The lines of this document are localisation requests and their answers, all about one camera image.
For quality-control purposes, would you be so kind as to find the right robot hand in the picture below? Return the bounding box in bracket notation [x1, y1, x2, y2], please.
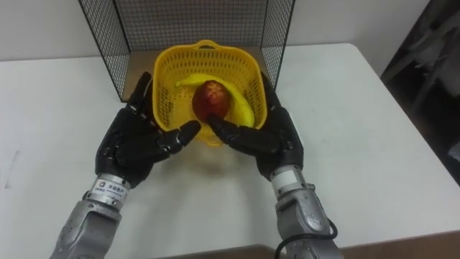
[207, 71, 305, 182]

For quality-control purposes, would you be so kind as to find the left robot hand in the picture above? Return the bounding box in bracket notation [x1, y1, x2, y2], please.
[94, 71, 202, 189]

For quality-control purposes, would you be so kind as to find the yellow plastic basket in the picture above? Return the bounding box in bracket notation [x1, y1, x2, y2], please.
[151, 39, 268, 147]

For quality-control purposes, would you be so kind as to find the yellow banana soft toy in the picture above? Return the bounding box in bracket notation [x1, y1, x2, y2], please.
[175, 73, 256, 129]

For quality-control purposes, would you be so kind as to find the red strawberry soft toy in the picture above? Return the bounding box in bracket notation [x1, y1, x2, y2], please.
[191, 79, 232, 124]

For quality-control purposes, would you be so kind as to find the white table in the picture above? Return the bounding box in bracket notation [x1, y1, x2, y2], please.
[0, 42, 460, 259]

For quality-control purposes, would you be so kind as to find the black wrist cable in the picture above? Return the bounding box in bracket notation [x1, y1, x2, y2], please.
[273, 217, 339, 259]

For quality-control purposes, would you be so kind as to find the black wire mesh cube shelf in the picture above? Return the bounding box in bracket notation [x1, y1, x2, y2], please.
[78, 0, 296, 103]

